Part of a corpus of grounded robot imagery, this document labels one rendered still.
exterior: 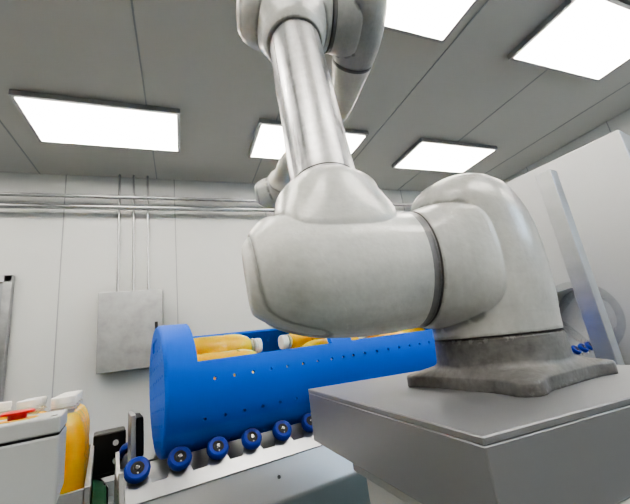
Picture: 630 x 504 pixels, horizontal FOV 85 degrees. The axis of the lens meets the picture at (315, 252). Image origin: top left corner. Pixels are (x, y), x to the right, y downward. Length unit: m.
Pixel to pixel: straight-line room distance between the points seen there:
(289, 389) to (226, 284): 3.57
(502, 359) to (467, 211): 0.17
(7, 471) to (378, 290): 0.47
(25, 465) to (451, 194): 0.61
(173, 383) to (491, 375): 0.57
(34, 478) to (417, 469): 0.44
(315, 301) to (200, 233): 4.19
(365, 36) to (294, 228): 0.59
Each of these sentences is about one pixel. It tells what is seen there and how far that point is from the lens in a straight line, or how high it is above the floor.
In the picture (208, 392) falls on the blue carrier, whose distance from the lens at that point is 0.79.
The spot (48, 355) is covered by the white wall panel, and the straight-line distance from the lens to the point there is 4.44.
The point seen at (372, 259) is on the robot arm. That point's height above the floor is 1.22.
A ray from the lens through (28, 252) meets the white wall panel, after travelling 4.70.
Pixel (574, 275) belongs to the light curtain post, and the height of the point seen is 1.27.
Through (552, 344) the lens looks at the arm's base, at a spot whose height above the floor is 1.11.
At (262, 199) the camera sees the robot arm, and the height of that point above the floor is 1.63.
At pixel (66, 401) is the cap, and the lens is 0.80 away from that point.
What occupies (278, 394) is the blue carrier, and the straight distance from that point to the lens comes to 0.85.
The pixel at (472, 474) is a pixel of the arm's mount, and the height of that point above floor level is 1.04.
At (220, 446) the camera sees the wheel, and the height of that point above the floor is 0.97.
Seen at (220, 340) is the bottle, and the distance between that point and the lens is 0.92.
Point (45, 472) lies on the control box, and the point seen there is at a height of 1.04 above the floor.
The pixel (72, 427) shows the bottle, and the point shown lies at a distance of 0.80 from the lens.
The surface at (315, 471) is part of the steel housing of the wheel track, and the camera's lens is 0.92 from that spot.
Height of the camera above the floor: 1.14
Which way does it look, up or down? 15 degrees up
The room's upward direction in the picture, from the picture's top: 8 degrees counter-clockwise
